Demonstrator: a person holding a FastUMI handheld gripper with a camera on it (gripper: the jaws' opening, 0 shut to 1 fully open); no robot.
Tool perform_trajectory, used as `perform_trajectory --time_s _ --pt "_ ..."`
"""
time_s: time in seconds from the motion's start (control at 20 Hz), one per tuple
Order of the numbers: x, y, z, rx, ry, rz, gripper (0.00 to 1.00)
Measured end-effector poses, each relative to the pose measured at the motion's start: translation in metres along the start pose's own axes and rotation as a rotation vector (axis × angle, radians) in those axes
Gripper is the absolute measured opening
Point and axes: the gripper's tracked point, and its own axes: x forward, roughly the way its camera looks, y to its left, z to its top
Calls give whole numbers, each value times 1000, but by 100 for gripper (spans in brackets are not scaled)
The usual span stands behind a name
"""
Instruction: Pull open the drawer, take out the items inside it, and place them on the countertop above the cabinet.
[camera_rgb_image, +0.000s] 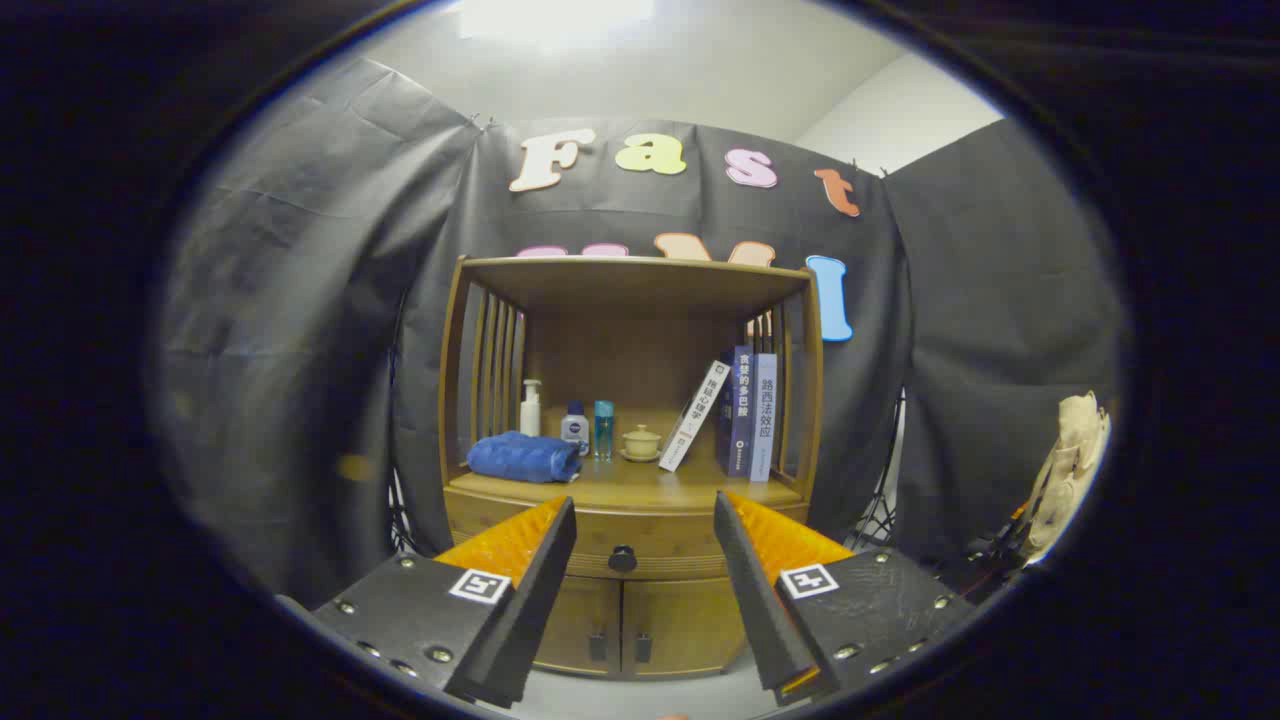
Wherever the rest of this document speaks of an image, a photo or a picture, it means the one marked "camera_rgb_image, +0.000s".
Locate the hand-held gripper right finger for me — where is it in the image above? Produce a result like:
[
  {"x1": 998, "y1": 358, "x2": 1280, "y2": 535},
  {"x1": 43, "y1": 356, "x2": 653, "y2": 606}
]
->
[{"x1": 712, "y1": 490, "x2": 976, "y2": 706}]

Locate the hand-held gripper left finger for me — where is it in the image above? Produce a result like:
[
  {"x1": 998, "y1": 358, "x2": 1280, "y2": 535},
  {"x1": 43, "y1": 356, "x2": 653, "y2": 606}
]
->
[{"x1": 310, "y1": 495, "x2": 579, "y2": 709}]

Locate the wooden drawer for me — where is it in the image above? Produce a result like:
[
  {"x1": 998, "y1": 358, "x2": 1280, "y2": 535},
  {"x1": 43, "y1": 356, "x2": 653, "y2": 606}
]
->
[{"x1": 445, "y1": 485, "x2": 809, "y2": 581}]

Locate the wooden cabinet door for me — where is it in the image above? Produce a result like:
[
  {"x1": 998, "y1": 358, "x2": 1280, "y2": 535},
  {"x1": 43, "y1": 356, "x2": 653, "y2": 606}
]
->
[
  {"x1": 622, "y1": 578, "x2": 746, "y2": 679},
  {"x1": 535, "y1": 575, "x2": 623, "y2": 676}
]

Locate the wooden countertop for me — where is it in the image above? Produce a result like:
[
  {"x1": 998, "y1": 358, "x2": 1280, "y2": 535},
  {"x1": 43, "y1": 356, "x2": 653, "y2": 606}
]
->
[{"x1": 455, "y1": 450, "x2": 806, "y2": 511}]

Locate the wooden cabinet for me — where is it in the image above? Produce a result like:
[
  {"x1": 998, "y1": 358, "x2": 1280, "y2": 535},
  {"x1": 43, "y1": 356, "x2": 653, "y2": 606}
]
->
[{"x1": 437, "y1": 255, "x2": 826, "y2": 681}]

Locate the blue rolled towel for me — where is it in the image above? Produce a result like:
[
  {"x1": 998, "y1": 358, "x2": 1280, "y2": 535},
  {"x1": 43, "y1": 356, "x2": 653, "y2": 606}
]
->
[{"x1": 467, "y1": 431, "x2": 584, "y2": 485}]

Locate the pale grey book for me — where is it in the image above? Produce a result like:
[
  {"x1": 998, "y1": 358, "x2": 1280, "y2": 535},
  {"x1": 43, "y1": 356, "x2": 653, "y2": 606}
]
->
[{"x1": 749, "y1": 352, "x2": 779, "y2": 484}]

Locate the dark blue book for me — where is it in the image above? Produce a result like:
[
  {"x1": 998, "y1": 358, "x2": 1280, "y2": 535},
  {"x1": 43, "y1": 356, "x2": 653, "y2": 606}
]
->
[{"x1": 716, "y1": 346, "x2": 755, "y2": 478}]

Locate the white book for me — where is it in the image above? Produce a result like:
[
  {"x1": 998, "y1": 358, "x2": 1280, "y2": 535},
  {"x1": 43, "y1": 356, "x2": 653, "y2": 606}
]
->
[{"x1": 657, "y1": 360, "x2": 732, "y2": 473}]

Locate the beige hanging object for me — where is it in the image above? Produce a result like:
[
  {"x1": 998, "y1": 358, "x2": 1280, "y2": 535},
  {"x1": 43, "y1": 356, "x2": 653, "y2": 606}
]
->
[{"x1": 1020, "y1": 390, "x2": 1113, "y2": 566}]

